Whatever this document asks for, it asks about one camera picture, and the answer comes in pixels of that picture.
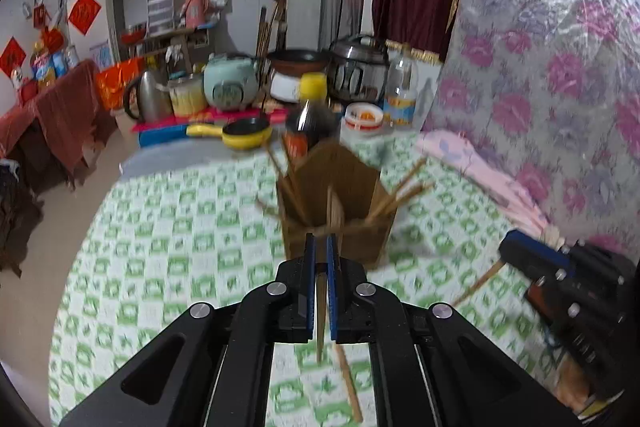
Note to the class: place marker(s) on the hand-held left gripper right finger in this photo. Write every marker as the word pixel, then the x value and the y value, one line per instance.
pixel 332 287

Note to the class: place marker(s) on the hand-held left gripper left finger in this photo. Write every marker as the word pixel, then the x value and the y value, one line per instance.
pixel 310 287

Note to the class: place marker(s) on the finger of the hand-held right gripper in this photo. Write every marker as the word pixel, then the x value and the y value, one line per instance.
pixel 525 252

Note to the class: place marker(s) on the single wooden chopstick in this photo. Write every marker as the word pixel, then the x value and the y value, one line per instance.
pixel 320 332
pixel 350 387
pixel 475 286

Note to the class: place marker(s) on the wooden chopstick holder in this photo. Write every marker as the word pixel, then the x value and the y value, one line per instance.
pixel 340 177

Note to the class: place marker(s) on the bundle of wooden chopsticks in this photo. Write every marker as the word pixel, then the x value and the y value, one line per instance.
pixel 407 181

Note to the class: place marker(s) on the person's right forearm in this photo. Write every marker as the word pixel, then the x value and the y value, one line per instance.
pixel 572 382

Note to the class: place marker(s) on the dark sauce bottle yellow cap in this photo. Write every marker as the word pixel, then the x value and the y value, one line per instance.
pixel 305 127

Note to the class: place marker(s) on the small yellow pan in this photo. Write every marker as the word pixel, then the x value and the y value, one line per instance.
pixel 247 137

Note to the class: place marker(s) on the green checkered tablecloth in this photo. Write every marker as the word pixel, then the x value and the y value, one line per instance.
pixel 150 257

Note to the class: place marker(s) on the orange fruit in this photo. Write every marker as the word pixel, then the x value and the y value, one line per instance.
pixel 372 112

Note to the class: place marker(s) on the clear plastic bottle yellow label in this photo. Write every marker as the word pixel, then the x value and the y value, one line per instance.
pixel 400 107

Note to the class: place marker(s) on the blue board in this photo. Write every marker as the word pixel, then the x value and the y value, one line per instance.
pixel 160 136

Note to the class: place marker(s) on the black silver pressure cooker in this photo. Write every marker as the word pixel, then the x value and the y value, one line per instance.
pixel 355 72

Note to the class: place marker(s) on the pale green rice cooker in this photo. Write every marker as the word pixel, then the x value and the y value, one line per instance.
pixel 227 87

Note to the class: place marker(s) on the pink board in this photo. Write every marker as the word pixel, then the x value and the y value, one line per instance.
pixel 165 123

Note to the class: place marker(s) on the dark frying pan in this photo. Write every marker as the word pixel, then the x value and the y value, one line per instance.
pixel 297 57

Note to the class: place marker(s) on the steel kettle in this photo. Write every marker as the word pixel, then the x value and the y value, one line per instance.
pixel 152 99

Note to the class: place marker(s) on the leaning wooden sticks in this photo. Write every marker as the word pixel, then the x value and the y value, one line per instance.
pixel 272 32

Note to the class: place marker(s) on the wooden shelf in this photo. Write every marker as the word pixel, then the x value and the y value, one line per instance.
pixel 190 38

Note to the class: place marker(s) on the orange gift bag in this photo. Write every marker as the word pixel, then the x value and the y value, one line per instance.
pixel 117 82

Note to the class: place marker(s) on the red basin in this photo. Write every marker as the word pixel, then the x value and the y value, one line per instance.
pixel 132 37

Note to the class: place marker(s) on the red cloth covered table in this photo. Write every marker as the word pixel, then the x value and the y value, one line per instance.
pixel 60 107

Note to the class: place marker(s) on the stacked steamer green lid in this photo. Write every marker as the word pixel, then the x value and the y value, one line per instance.
pixel 160 2

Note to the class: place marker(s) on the white refrigerator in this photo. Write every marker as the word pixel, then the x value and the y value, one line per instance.
pixel 112 22

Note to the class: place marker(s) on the silver tin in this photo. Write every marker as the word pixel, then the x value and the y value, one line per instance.
pixel 72 57

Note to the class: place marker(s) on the red diamond paper decoration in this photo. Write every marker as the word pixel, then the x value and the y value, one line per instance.
pixel 12 57
pixel 84 12

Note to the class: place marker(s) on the red hanging ornament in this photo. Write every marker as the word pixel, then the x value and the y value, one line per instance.
pixel 42 14

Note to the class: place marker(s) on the floral plastic wall covering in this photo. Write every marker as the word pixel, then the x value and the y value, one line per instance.
pixel 550 57

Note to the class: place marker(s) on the blue wall calendar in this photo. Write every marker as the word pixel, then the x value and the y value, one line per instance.
pixel 102 54

